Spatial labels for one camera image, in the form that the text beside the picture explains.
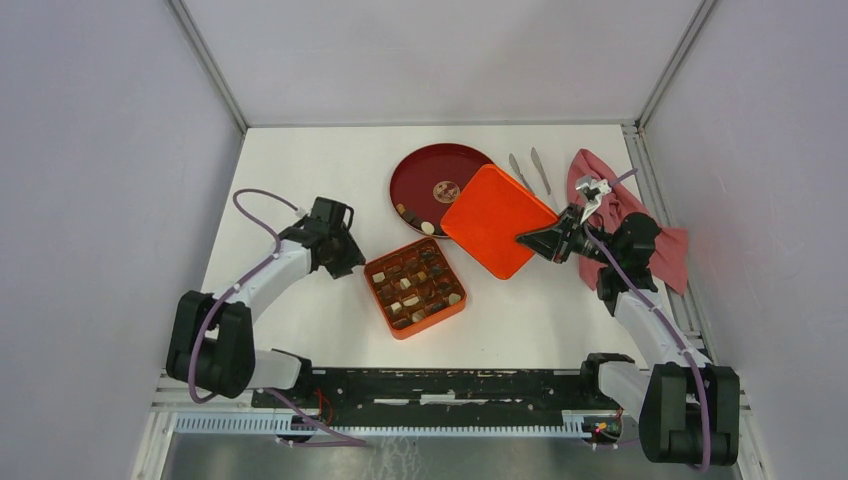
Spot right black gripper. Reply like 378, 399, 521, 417
514, 203, 620, 266

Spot orange box lid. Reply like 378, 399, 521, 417
440, 164, 557, 280

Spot orange chocolate box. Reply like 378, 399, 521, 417
364, 237, 468, 340

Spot metal tongs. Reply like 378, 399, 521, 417
508, 146, 559, 213

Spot round red tray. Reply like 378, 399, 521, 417
389, 143, 492, 239

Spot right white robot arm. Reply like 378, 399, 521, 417
516, 204, 740, 470

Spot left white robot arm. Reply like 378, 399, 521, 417
166, 190, 365, 408

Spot pink cloth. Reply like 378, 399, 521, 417
565, 149, 689, 295

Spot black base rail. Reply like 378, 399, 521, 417
285, 367, 619, 429

